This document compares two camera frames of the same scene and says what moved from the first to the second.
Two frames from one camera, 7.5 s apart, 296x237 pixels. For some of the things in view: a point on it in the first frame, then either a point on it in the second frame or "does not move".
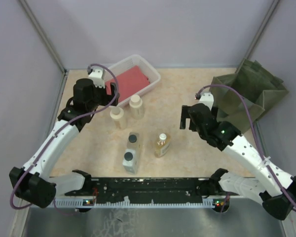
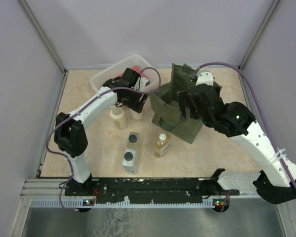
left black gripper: (103, 91) → (136, 105)
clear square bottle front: (129, 161) does not move
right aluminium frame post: (273, 7) does not move
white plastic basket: (118, 68) does not move
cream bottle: (117, 113) does not move
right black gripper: (185, 115) → (184, 100)
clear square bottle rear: (132, 139) does not move
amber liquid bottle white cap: (163, 144) does not move
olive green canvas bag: (263, 88) → (167, 112)
